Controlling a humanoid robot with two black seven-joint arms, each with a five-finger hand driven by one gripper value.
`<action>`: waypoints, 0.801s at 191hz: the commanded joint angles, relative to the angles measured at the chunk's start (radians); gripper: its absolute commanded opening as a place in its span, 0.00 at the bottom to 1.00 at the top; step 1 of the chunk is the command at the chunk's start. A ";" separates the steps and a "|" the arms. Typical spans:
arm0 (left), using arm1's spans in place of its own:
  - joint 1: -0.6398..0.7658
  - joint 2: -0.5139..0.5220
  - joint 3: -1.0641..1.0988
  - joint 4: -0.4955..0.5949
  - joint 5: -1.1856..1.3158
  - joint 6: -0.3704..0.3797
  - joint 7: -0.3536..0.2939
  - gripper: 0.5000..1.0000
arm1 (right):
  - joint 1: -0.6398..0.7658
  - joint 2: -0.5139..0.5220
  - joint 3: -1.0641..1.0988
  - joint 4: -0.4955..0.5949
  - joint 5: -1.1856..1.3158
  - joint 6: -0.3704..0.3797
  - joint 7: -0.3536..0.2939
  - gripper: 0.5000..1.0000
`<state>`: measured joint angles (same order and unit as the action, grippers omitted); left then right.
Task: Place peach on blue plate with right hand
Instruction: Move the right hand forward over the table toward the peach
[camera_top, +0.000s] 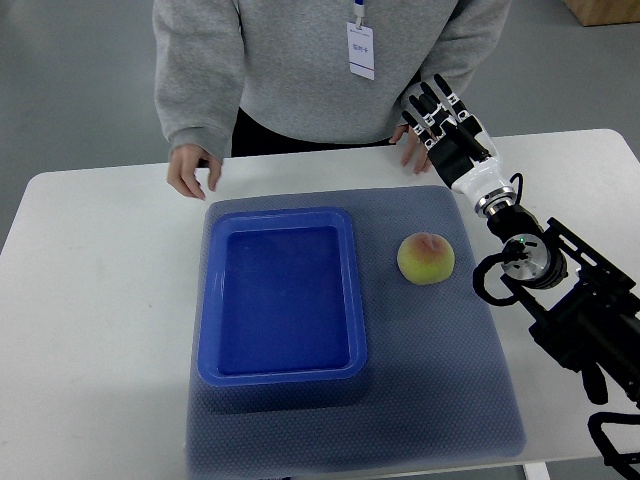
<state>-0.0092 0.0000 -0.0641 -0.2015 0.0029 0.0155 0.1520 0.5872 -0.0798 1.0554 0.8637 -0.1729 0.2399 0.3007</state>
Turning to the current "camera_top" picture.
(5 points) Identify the person's bare hand near tray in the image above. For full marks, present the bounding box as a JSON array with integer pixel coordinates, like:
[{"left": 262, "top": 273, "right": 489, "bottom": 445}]
[{"left": 166, "top": 144, "right": 223, "bottom": 200}]

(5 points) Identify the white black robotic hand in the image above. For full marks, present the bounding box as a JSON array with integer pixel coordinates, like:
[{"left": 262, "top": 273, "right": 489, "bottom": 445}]
[{"left": 402, "top": 74, "right": 520, "bottom": 218}]

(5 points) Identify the person's bare hand behind robot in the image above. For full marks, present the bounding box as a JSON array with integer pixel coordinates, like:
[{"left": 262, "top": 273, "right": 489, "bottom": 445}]
[{"left": 389, "top": 124, "right": 432, "bottom": 175}]

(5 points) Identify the yellow pink peach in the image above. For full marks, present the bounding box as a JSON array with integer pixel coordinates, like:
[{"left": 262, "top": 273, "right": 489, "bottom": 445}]
[{"left": 396, "top": 232, "right": 455, "bottom": 285}]

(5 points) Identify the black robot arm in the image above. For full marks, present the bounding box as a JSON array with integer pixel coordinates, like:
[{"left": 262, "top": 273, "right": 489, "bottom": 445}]
[{"left": 472, "top": 174, "right": 639, "bottom": 405}]

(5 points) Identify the person in grey sweatshirt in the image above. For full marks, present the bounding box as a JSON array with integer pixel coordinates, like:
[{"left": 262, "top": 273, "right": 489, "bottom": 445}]
[{"left": 152, "top": 0, "right": 513, "bottom": 162}]

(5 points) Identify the white id badge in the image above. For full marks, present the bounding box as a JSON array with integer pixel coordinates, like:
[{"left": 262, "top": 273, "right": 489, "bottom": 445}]
[{"left": 346, "top": 22, "right": 375, "bottom": 80}]

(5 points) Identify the blue plastic tray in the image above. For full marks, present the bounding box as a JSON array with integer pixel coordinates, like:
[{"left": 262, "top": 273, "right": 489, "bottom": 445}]
[{"left": 197, "top": 207, "right": 367, "bottom": 387}]

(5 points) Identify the cardboard box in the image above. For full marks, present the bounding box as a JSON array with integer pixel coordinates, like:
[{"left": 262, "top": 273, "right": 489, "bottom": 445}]
[{"left": 565, "top": 0, "right": 639, "bottom": 26}]

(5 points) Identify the blue textured mat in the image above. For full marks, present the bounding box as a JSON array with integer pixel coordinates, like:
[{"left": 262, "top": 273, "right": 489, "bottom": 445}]
[{"left": 185, "top": 186, "right": 526, "bottom": 479}]

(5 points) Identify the white table leg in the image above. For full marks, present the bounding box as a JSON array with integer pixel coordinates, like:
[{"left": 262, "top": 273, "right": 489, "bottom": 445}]
[{"left": 522, "top": 462, "right": 551, "bottom": 480}]

